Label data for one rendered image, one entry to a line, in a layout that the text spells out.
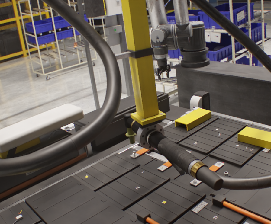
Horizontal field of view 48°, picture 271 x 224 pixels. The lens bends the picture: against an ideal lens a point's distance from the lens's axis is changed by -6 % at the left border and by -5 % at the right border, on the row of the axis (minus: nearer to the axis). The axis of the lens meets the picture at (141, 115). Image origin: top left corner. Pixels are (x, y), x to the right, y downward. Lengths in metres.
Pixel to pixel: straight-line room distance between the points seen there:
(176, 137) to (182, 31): 1.32
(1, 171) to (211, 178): 0.45
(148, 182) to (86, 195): 0.20
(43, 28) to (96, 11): 3.43
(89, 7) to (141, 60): 2.72
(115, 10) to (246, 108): 1.96
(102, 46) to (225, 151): 0.65
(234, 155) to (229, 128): 0.22
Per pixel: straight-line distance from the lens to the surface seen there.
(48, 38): 6.92
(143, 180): 1.02
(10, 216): 1.03
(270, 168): 1.06
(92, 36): 0.69
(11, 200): 1.12
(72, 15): 0.71
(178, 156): 0.82
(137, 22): 0.86
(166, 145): 0.87
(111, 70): 0.63
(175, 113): 1.81
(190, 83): 2.66
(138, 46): 0.86
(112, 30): 3.76
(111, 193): 0.99
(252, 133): 1.20
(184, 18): 2.42
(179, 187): 0.97
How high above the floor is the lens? 1.58
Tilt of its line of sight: 22 degrees down
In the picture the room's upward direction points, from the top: 8 degrees counter-clockwise
